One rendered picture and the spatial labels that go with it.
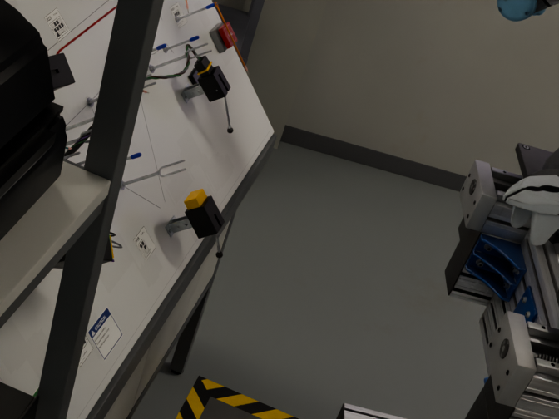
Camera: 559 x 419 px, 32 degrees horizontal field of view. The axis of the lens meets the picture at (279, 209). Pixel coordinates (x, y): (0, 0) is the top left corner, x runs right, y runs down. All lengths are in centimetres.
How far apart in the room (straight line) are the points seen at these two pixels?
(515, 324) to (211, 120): 84
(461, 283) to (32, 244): 132
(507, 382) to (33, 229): 91
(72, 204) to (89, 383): 64
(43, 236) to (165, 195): 96
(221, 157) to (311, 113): 195
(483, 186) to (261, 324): 134
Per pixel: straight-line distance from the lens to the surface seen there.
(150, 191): 185
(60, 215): 98
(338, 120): 407
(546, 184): 106
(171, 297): 183
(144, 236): 180
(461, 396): 325
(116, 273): 171
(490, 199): 199
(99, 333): 163
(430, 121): 409
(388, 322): 337
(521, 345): 163
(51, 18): 177
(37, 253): 93
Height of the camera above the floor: 205
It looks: 34 degrees down
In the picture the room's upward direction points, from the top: 20 degrees clockwise
